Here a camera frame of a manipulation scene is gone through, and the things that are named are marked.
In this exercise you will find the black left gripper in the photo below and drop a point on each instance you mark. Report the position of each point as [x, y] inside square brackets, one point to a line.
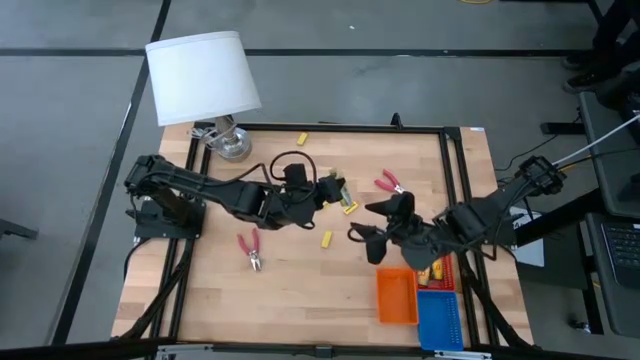
[302, 205]

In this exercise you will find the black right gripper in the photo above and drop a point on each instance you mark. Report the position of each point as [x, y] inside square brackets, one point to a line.
[420, 245]

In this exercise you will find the small pale box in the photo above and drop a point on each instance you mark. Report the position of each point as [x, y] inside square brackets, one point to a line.
[346, 195]

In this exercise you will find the small yellow eraser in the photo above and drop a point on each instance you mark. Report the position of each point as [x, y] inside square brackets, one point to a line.
[326, 239]
[302, 138]

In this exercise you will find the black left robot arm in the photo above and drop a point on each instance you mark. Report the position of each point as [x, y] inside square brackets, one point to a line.
[220, 190]

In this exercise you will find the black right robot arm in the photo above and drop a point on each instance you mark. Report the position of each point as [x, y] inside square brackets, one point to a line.
[480, 217]

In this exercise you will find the orange plastic basket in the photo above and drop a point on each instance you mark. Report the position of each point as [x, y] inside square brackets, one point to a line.
[397, 295]

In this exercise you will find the red plastic basket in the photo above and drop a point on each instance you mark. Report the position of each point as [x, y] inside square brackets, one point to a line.
[449, 282]

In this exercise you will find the blue plastic basket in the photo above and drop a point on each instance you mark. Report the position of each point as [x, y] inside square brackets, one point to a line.
[439, 320]

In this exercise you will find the small white label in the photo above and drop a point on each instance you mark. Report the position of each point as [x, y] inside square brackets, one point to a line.
[477, 129]

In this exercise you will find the white paper sheet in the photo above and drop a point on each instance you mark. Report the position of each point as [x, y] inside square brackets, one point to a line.
[532, 255]

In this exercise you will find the black beam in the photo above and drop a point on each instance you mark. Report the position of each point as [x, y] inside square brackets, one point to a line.
[560, 220]

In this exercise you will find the white shade table lamp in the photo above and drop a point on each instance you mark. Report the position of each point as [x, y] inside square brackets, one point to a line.
[200, 75]

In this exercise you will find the black stand foot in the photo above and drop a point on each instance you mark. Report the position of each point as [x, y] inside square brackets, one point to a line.
[560, 128]

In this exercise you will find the small caster wheel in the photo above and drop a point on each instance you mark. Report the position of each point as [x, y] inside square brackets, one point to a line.
[580, 326]

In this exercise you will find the black laptop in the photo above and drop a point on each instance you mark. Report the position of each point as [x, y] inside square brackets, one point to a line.
[625, 250]

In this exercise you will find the grey desk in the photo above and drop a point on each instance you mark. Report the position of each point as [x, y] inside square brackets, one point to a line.
[612, 310]

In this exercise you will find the person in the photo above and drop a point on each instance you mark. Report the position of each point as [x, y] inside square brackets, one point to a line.
[615, 30]

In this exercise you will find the black floor stand leg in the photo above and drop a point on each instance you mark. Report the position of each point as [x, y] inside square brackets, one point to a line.
[15, 229]

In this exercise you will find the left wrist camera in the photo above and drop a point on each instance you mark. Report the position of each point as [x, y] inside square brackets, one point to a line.
[295, 174]

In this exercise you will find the black aluminium table frame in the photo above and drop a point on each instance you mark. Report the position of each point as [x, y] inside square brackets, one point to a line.
[350, 128]

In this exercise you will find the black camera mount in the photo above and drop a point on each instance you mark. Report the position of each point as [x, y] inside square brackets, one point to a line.
[396, 119]

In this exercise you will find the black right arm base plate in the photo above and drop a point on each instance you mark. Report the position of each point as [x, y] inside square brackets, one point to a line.
[502, 240]

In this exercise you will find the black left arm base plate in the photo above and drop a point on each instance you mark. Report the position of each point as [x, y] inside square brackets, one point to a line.
[150, 227]

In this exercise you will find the black and silver rail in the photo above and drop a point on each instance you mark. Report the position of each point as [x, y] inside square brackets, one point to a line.
[75, 351]

